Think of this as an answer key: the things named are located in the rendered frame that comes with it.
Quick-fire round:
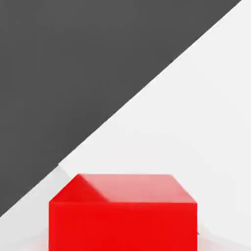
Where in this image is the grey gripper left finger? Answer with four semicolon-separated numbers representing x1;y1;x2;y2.
18;228;50;251

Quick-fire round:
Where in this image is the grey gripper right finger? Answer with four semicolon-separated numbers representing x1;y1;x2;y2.
197;223;251;251

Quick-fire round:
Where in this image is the small red cube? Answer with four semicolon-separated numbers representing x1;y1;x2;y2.
48;173;198;251

